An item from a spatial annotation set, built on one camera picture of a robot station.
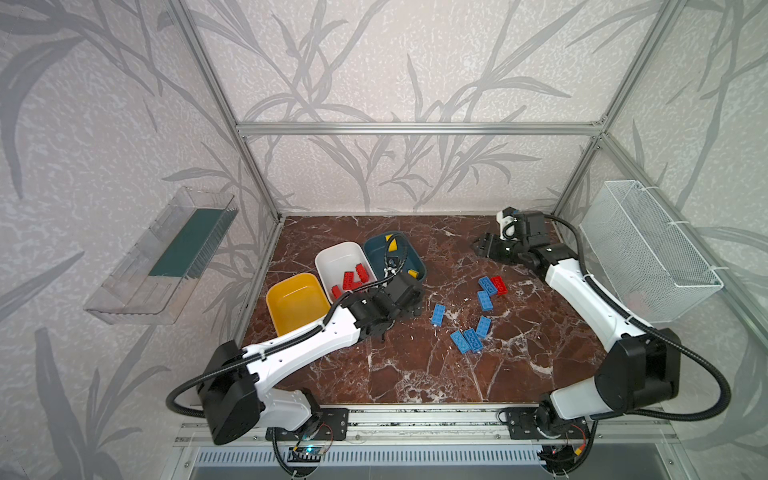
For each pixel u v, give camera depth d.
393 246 1.08
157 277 0.64
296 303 0.95
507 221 0.76
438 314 0.91
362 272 1.01
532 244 0.63
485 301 0.94
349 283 1.00
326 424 0.72
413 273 1.01
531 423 0.73
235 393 0.39
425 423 0.75
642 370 0.42
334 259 1.05
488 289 0.97
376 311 0.55
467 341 0.87
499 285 0.99
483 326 0.89
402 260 1.05
